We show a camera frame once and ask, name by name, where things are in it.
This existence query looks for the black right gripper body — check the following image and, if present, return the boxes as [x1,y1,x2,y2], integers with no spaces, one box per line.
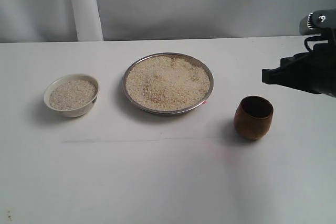
[261,29,335,95]

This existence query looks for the brown wooden cup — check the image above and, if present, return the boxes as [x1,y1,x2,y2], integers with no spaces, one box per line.
[234,96,274,141]

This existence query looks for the rice heap on plate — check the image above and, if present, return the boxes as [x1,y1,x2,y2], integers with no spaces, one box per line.
[126,56,211,111]

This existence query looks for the small cream ceramic bowl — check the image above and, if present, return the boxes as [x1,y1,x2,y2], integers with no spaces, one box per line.
[44,73,100,118]

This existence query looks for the uncooked white rice grains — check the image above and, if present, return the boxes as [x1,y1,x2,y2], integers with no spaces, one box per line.
[49,80,97,110]

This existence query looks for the round steel plate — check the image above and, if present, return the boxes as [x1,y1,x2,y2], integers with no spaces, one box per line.
[121,52,214,116]

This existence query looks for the white backdrop curtain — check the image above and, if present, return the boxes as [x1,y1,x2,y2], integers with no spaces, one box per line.
[1,0,335,42]

